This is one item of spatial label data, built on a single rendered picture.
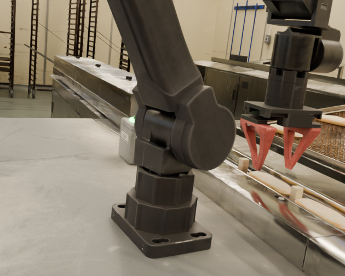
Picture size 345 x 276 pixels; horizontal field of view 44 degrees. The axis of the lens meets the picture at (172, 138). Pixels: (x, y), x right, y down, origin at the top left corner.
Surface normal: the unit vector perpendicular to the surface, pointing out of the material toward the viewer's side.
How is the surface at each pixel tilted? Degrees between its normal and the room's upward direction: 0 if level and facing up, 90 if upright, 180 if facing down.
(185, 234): 0
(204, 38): 90
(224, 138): 90
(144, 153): 90
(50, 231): 0
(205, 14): 90
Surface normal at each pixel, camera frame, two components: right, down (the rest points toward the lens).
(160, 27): 0.61, 0.27
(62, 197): 0.11, -0.97
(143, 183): -0.72, 0.07
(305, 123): 0.40, 0.25
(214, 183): -0.91, -0.01
